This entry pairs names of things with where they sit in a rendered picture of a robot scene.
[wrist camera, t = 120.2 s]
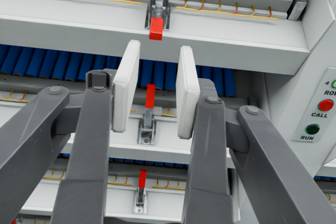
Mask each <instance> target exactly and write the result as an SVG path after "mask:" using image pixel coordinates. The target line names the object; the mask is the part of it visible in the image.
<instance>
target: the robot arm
mask: <svg viewBox="0 0 336 224"><path fill-rule="evenodd" d="M140 45H141V43H140V42H139V40H131V41H129V43H128V46H127V48H126V51H125V53H124V55H123V58H122V60H121V63H120V65H119V68H118V70H117V69H108V68H105V69H103V70H100V69H95V70H90V71H88V72H86V74H85V92H84V93H82V94H70V91H69V89H67V88H66V87H63V86H57V85H54V86H50V87H46V88H44V89H43V90H42V91H40V92H39V93H38V94H37V95H36V96H35V97H34V98H33V99H31V100H30V101H29V102H28V103H27V104H26V105H25V106H24V107H23V108H21V109H20V110H19V111H18V112H17V113H16V114H15V115H14V116H12V117H11V118H10V119H9V120H8V121H7V122H6V123H5V124H4V125H2V126H1V127H0V224H11V223H12V222H13V220H14V219H15V217H16V216H17V214H18V213H19V211H20V210H21V209H22V207H23V206H24V204H25V203H26V201H27V200H28V198H29V197H30V196H31V194H32V193H33V191H34V190H35V188H36V187H37V185H38V184H39V183H40V181H41V180H42V178H43V177H44V175H45V174H46V172H47V171H48V170H49V168H50V167H51V165H52V164H53V162H54V161H55V159H56V158H57V157H58V155H59V154H60V152H61V151H62V149H63V148H64V146H65V145H66V144H67V142H68V141H69V139H70V138H71V134H72V133H75V135H74V139H73V144H72V148H71V152H70V157H69V161H68V165H67V170H66V174H65V178H64V180H61V181H60V183H59V186H58V190H57V194H56V198H55V202H54V206H53V210H52V214H51V218H50V222H49V224H134V223H131V222H128V221H125V220H121V219H118V218H115V217H106V204H107V186H108V168H109V151H110V133H111V131H113V133H123V132H125V131H126V127H127V123H128V119H129V115H130V111H131V106H132V102H133V98H134V94H135V89H136V85H137V81H138V72H139V58H140ZM175 85H176V111H177V137H179V139H184V140H190V138H192V143H191V148H190V158H189V165H188V172H187V179H186V187H185V194H184V201H183V208H182V216H181V223H174V222H173V223H165V224H234V208H233V197H232V195H229V193H228V168H227V148H229V154H230V157H231V159H232V161H233V164H234V166H235V168H236V171H237V173H238V176H239V178H240V180H241V183H242V185H243V187H244V190H245V192H246V194H247V197H248V199H249V201H250V204H251V206H252V208H253V211H254V213H255V215H256V218H257V220H258V223H259V224H336V210H335V208H334V207H333V205H332V204H331V203H330V201H329V200H328V199H327V197H326V196H325V194H324V193H323V192H322V190H321V189H320V188H319V186H318V185H317V183H316V182H315V181H314V179H313V178H312V177H311V175H310V174H309V172H308V171H307V170H306V168H305V167H304V166H303V164H302V163H301V161H300V160H299V159H298V157H297V156H296V155H295V153H294V152H293V150H292V149H291V148H290V146H289V145H288V144H287V142H286V141H285V139H284V138H283V137H282V135H281V134H280V133H279V131H278V130H277V128H276V127H275V126H274V124H273V123H272V122H271V120H270V119H269V117H268V116H267V115H266V113H265V112H264V111H263V110H262V109H260V108H258V107H256V106H253V105H244V106H241V107H240V108H239V111H234V110H231V109H228V108H226V107H225V103H224V101H223V100H222V99H221V98H219V97H218V94H217V91H216V88H215V84H214V83H213V82H212V81H211V80H210V79H205V78H198V77H197V72H196V67H195V62H194V57H193V52H192V48H191V47H190V46H184V45H183V46H182V47H181V48H180V55H179V62H178V69H177V76H176V83H175ZM192 135H193V137H192Z"/></svg>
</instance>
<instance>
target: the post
mask: <svg viewBox="0 0 336 224"><path fill-rule="evenodd" d="M329 2H330V5H331V8H332V11H333V14H334V17H335V22H334V23H333V24H332V26H331V27H330V28H329V30H328V31H327V32H326V34H325V35H324V36H323V38H322V39H321V40H320V42H319V43H318V44H317V45H316V47H315V48H314V49H313V51H312V52H311V53H310V55H309V56H308V57H307V59H306V60H305V61H304V63H303V64H302V65H301V67H300V68H299V69H298V71H297V72H296V73H295V75H289V74H279V73H270V72H264V76H265V83H266V90H267V96H268V103H269V110H270V117H271V122H272V123H273V125H274V126H275V127H276V129H277V130H278V131H279V133H280V134H281V136H282V137H283V138H284V140H285V141H286V142H287V144H288V145H289V147H290V148H291V149H292V151H293V152H294V153H295V155H296V156H297V158H298V159H299V160H300V162H301V163H302V164H303V166H304V167H305V169H306V170H307V171H308V173H309V174H310V175H311V177H312V178H314V176H315V175H316V173H317V172H318V170H319V169H320V167H321V166H322V164H323V163H324V161H325V159H326V158H327V156H328V155H329V153H330V152H331V150H332V149H333V147H334V145H335V144H336V114H335V116H334V117H333V119H332V121H331V122H330V124H329V126H328V127H327V129H326V131H325V132H324V134H323V136H322V137H321V139H320V141H319V142H311V141H301V140H292V137H293V135H294V133H295V131H296V129H297V128H298V126H299V124H300V122H301V120H302V118H303V116H304V114H305V112H306V110H307V108H308V106H309V104H310V102H311V100H312V98H313V96H314V94H315V92H316V90H317V88H318V86H319V85H320V83H321V81H322V79H323V77H324V75H325V73H326V71H327V69H328V68H336V0H329ZM237 182H238V196H239V211H240V221H238V222H237V223H235V224H259V222H258V219H257V217H256V215H255V213H254V210H253V208H252V205H251V203H250V201H249V198H248V196H247V194H246V191H245V189H244V187H243V184H242V182H241V180H240V177H239V175H238V172H237Z"/></svg>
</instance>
